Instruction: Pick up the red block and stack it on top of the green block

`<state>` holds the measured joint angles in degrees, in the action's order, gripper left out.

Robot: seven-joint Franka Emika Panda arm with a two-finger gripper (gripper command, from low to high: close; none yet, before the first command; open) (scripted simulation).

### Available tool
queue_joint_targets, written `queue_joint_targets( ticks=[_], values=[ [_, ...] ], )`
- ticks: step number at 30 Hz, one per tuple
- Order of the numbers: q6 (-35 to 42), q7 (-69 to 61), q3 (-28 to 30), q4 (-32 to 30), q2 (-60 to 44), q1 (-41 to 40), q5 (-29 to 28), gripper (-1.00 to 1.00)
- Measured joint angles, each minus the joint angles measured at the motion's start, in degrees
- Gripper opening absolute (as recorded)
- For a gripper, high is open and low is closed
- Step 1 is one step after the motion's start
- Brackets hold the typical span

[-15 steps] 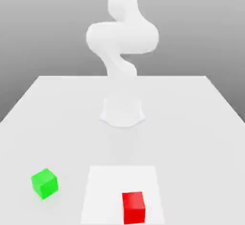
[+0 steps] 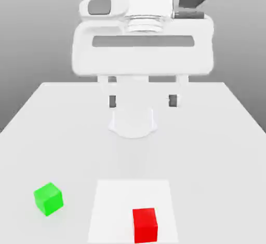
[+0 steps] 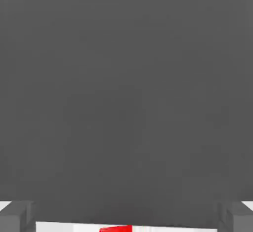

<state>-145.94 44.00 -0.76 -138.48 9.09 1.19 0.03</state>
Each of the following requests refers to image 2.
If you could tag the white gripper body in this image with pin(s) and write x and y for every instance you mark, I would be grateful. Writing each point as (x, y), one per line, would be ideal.
(141, 59)

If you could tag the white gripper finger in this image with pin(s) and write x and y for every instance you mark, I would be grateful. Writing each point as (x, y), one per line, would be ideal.
(172, 100)
(112, 101)

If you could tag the small green cube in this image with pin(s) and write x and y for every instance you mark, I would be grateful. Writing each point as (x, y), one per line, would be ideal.
(48, 199)

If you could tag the small red cube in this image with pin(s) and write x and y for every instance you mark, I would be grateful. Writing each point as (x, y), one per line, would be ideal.
(145, 225)

